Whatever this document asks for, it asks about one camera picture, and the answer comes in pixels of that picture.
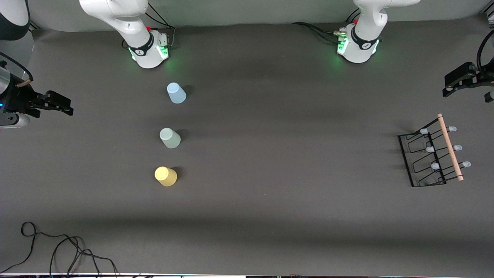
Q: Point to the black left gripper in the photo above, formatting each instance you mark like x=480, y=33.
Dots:
x=482, y=75

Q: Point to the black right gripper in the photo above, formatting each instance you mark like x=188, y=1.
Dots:
x=16, y=99

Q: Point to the light green plastic cup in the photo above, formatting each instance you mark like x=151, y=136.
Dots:
x=170, y=138

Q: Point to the yellow plastic cup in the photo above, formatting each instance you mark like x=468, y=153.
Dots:
x=166, y=176

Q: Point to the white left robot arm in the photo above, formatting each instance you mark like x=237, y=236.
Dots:
x=362, y=38

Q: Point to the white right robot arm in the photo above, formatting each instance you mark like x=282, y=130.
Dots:
x=127, y=19

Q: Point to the light blue plastic cup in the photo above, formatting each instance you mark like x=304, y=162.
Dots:
x=176, y=93

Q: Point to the aluminium frame bar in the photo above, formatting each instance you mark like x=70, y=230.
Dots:
x=489, y=14
x=34, y=26

